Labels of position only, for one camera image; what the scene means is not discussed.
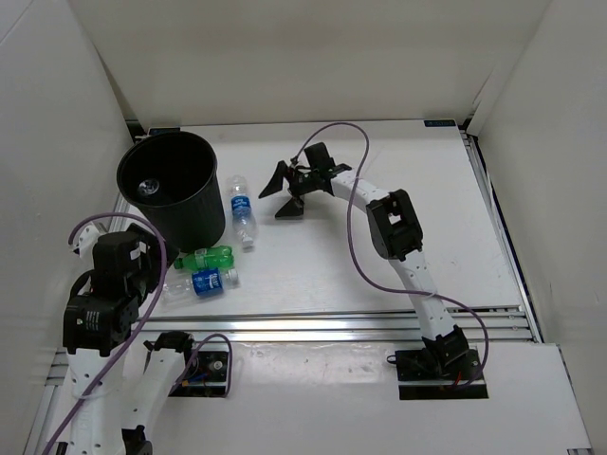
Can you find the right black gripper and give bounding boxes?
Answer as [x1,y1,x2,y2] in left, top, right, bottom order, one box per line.
[258,161,319,219]

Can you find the clear bottle blue label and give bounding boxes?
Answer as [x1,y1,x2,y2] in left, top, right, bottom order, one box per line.
[229,175,257,249]
[162,268,240,304]

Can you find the clear plastic bottle blue cap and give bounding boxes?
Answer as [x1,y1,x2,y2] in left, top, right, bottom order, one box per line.
[137,178,160,198]

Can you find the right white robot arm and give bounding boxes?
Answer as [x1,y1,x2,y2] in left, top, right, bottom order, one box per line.
[259,142,469,379]

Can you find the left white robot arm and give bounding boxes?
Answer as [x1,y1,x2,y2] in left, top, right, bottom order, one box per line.
[62,224,199,454]

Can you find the black plastic bin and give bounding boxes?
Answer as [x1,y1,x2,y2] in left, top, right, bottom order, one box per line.
[117,131,226,252]

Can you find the green plastic bottle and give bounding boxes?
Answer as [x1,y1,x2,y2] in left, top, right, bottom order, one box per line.
[174,246,234,272]

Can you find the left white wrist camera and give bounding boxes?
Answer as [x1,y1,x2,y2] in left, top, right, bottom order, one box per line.
[71,223,101,260]

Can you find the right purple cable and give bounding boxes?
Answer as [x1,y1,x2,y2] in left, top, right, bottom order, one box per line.
[289,121,490,391]

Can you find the purple cable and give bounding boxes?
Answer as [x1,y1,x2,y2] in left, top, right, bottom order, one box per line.
[42,212,232,455]
[289,121,490,391]

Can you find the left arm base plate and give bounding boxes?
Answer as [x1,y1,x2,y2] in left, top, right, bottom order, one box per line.
[170,351,230,398]

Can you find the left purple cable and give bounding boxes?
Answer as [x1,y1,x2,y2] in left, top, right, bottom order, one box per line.
[42,212,232,455]

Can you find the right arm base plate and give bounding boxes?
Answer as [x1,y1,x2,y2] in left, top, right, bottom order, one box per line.
[386,350,488,401]

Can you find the aluminium frame rail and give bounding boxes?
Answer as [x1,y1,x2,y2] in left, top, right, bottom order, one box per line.
[143,308,540,343]

